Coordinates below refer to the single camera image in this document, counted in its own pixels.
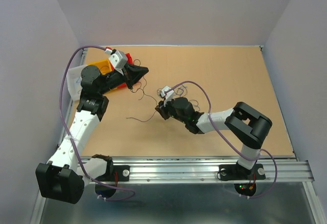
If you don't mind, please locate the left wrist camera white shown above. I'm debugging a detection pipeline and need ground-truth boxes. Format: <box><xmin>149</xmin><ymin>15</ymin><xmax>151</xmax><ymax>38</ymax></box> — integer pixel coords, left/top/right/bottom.
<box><xmin>105</xmin><ymin>48</ymin><xmax>128</xmax><ymax>74</ymax></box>

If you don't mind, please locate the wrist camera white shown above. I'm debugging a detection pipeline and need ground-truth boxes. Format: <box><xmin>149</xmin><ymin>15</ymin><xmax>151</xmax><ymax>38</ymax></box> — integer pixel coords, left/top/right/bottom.
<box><xmin>105</xmin><ymin>48</ymin><xmax>128</xmax><ymax>74</ymax></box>
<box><xmin>159</xmin><ymin>86</ymin><xmax>175</xmax><ymax>106</ymax></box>

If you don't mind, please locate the thin wire bundle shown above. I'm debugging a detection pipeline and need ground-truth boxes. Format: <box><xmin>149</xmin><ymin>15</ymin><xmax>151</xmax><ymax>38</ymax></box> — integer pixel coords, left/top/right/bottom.
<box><xmin>126</xmin><ymin>58</ymin><xmax>201</xmax><ymax>122</ymax></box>

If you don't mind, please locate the aluminium rail frame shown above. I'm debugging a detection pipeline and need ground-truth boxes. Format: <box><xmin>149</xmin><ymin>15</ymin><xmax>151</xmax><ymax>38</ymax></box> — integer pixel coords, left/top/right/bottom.
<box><xmin>38</xmin><ymin>46</ymin><xmax>326</xmax><ymax>223</ymax></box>

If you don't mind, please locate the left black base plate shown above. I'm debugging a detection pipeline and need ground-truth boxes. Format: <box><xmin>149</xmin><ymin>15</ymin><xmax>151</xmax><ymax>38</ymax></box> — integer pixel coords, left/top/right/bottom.
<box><xmin>85</xmin><ymin>164</ymin><xmax>130</xmax><ymax>182</ymax></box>

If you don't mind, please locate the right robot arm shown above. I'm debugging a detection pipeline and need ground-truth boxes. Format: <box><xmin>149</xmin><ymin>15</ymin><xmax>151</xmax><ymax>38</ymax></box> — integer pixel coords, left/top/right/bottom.
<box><xmin>155</xmin><ymin>97</ymin><xmax>272</xmax><ymax>181</ymax></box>

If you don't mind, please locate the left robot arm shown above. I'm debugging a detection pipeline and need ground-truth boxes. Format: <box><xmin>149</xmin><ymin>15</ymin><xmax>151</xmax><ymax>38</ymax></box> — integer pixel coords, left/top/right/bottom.
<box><xmin>35</xmin><ymin>63</ymin><xmax>149</xmax><ymax>204</ymax></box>

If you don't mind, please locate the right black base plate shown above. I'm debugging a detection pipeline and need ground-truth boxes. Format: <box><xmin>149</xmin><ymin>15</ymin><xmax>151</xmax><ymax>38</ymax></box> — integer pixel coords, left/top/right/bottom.
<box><xmin>218</xmin><ymin>163</ymin><xmax>266</xmax><ymax>181</ymax></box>

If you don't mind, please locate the yellow plastic bin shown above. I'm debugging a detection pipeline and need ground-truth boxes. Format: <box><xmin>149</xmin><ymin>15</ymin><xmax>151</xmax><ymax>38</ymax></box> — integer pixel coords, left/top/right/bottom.
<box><xmin>88</xmin><ymin>59</ymin><xmax>114</xmax><ymax>74</ymax></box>

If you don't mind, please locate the white plastic bin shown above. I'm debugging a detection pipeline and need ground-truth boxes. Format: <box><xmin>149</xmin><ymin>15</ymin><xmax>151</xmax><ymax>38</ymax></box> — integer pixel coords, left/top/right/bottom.
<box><xmin>66</xmin><ymin>65</ymin><xmax>86</xmax><ymax>101</ymax></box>

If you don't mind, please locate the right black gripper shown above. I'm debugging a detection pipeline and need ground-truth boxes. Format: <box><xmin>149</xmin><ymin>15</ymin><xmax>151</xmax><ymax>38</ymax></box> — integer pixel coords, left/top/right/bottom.
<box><xmin>154</xmin><ymin>96</ymin><xmax>187</xmax><ymax>124</ymax></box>

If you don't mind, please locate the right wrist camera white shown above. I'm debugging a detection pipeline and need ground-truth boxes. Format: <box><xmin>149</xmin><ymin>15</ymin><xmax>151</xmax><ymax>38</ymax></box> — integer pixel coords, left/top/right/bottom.
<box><xmin>159</xmin><ymin>86</ymin><xmax>175</xmax><ymax>106</ymax></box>

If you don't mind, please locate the red plastic bin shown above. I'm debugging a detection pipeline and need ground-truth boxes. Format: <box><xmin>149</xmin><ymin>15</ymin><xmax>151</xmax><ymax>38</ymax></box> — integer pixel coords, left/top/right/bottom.
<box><xmin>126</xmin><ymin>53</ymin><xmax>133</xmax><ymax>64</ymax></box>

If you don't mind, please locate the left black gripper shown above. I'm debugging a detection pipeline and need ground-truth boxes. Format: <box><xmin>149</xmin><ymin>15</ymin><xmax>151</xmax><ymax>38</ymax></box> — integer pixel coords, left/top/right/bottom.
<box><xmin>99</xmin><ymin>62</ymin><xmax>148</xmax><ymax>95</ymax></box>

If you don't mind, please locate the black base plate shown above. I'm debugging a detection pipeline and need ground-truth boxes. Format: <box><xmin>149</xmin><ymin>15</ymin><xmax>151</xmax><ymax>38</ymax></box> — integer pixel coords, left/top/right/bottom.
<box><xmin>218</xmin><ymin>163</ymin><xmax>266</xmax><ymax>181</ymax></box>
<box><xmin>85</xmin><ymin>164</ymin><xmax>130</xmax><ymax>182</ymax></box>

